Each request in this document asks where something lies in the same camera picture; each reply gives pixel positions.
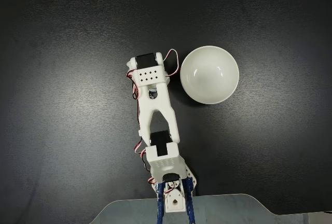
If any white bowl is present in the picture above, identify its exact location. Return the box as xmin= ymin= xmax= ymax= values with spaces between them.
xmin=180 ymin=45 xmax=240 ymax=105

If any blue clamp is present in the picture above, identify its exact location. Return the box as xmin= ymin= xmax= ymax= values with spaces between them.
xmin=155 ymin=181 xmax=167 ymax=224
xmin=181 ymin=177 xmax=197 ymax=224

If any forearm servo cable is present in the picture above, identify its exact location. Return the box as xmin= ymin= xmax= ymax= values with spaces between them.
xmin=126 ymin=68 xmax=143 ymax=131

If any gripper servo cable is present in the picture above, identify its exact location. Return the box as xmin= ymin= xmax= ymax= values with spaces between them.
xmin=163 ymin=49 xmax=181 ymax=78

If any shoulder servo cable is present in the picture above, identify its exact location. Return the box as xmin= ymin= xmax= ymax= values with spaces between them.
xmin=133 ymin=141 xmax=156 ymax=186

